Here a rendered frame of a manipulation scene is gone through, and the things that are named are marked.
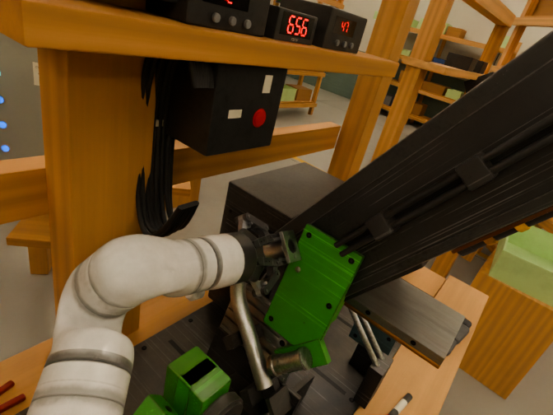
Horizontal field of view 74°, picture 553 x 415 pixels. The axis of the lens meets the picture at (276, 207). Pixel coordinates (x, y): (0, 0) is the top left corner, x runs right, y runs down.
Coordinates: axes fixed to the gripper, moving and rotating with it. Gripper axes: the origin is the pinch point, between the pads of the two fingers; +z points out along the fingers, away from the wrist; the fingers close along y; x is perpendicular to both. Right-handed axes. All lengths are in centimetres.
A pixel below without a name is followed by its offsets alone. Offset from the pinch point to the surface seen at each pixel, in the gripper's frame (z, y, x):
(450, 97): 831, 260, 1
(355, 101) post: 71, 47, -1
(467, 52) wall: 860, 350, -59
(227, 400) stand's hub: -19.6, -17.0, -0.4
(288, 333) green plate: 2.9, -15.0, 3.9
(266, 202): 8.3, 10.5, 5.1
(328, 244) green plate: 2.9, -1.3, -8.5
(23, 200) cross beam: -26.0, 17.7, 28.8
